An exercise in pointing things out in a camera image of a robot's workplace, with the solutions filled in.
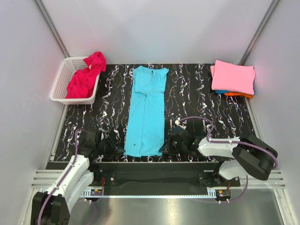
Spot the white plastic basket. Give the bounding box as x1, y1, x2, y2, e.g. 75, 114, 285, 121
50, 56, 100, 105

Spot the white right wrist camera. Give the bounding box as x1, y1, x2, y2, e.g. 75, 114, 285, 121
175, 120, 186, 129

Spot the black marbled table mat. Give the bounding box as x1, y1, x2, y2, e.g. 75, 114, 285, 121
50, 63, 255, 162

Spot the pink folded t shirt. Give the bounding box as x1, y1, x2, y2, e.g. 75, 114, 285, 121
210, 60, 255, 95

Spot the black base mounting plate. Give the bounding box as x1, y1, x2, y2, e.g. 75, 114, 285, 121
89, 162, 240, 197

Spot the orange folded t shirt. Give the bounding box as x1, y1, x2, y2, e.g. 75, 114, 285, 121
224, 92, 253, 99

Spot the blue folded t shirt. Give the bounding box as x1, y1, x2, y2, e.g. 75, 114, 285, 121
215, 90, 230, 94

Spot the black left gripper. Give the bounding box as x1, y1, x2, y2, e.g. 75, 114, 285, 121
96, 136, 125, 159

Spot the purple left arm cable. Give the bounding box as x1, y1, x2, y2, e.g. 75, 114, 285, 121
37, 128, 99, 225

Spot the white slotted cable duct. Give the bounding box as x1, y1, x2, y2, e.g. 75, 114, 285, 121
81, 189, 103, 198

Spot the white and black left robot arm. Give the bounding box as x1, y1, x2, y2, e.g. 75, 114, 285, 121
30, 129, 125, 225

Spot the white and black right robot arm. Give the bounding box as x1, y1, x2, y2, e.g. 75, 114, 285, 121
159, 126, 278, 186

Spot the red t shirt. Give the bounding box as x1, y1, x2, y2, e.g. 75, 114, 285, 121
65, 52, 106, 99

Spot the cyan t shirt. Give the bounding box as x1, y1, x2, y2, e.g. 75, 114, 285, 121
124, 66, 169, 157

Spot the aluminium frame rail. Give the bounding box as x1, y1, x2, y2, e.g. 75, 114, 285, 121
31, 170, 286, 189

